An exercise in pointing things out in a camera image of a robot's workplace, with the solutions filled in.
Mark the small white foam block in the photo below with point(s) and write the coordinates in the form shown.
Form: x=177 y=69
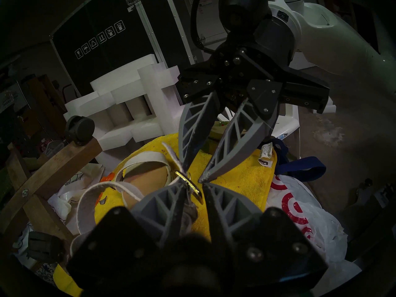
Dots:
x=329 y=106

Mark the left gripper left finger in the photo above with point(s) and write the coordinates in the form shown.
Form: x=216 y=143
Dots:
x=123 y=247

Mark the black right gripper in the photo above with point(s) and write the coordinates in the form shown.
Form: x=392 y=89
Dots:
x=244 y=64

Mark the wooden cross caster dolly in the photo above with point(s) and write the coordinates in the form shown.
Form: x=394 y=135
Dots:
x=46 y=172

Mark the yellow towel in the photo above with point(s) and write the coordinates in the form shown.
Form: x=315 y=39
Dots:
x=247 y=178

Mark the orange scissors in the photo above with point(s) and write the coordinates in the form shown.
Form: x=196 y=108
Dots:
x=108 y=177

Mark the white foam packing frame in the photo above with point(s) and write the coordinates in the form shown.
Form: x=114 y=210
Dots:
x=123 y=83

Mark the blue fabric bag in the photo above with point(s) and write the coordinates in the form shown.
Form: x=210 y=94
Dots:
x=303 y=171

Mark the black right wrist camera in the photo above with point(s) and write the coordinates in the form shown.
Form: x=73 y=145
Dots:
x=244 y=11

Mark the white plastic chair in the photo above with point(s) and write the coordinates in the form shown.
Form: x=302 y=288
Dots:
x=287 y=123

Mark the brown wooden cabinet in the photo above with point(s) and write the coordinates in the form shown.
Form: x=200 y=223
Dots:
x=46 y=104

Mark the small Gildan cardboard box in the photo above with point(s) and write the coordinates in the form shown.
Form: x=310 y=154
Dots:
x=9 y=98

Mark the white red plastic bag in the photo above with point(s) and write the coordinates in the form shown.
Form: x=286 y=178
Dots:
x=315 y=225

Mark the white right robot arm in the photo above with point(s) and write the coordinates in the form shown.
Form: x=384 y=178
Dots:
x=334 y=36

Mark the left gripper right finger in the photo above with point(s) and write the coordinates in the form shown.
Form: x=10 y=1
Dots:
x=272 y=250

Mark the white printed plastic bag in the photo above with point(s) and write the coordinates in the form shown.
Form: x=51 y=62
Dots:
x=77 y=182

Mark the black flight case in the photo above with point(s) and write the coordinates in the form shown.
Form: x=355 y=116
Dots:
x=139 y=30

